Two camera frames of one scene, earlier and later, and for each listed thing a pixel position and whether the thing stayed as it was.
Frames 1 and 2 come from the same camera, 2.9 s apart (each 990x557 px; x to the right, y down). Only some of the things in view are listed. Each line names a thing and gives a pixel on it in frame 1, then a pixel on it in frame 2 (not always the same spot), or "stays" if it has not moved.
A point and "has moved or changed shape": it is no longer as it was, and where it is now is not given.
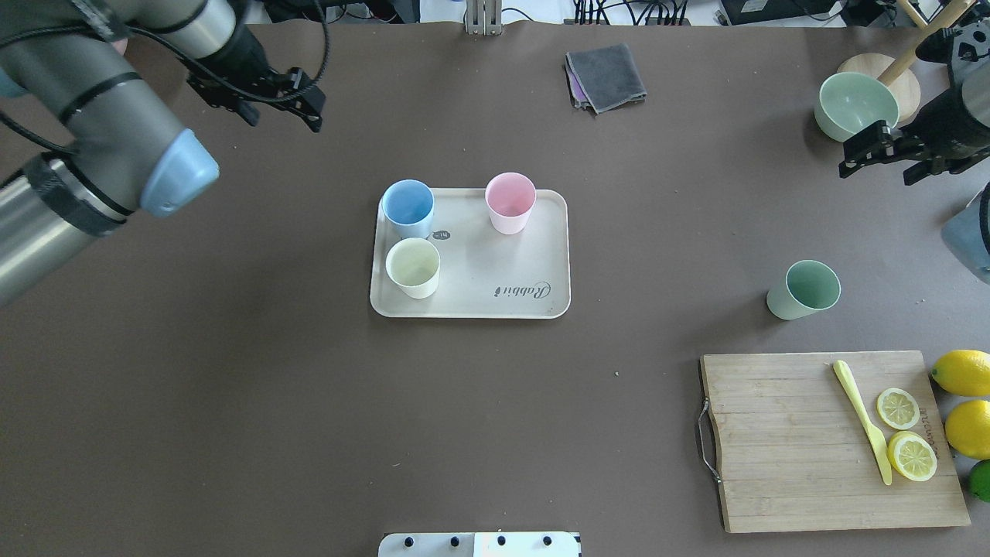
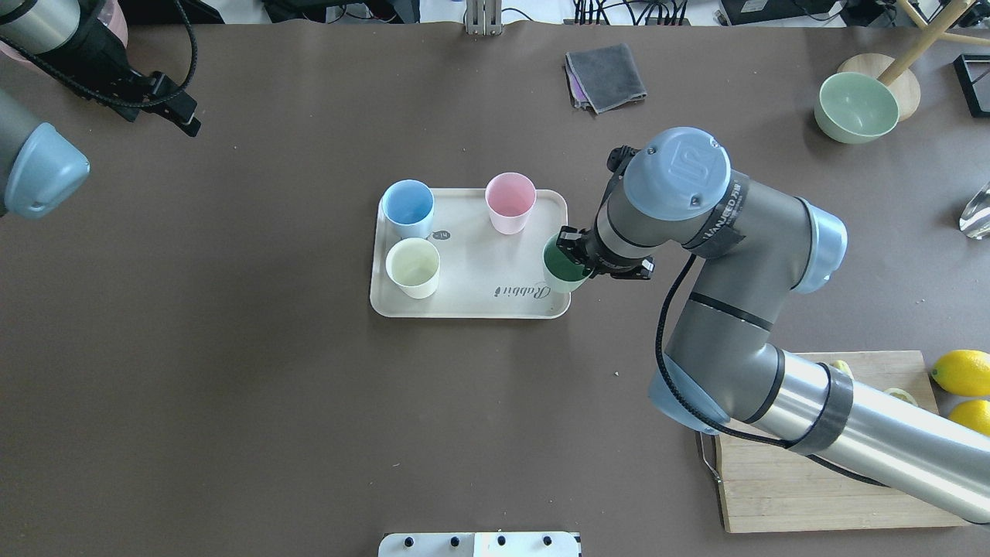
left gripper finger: x=305 y=91 to x=175 y=99
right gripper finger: x=875 y=142 to x=569 y=238
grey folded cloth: x=603 y=78 stays
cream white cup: x=413 y=264 stays
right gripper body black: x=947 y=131 to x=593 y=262
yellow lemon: x=967 y=428 stays
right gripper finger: x=847 y=167 to x=587 y=270
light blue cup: x=407 y=208 stays
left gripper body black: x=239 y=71 to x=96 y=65
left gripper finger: x=312 y=117 to x=191 y=128
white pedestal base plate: x=529 y=544 stays
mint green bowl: x=848 y=102 stays
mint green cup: x=810 y=286 has moved or changed shape
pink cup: x=510 y=197 stays
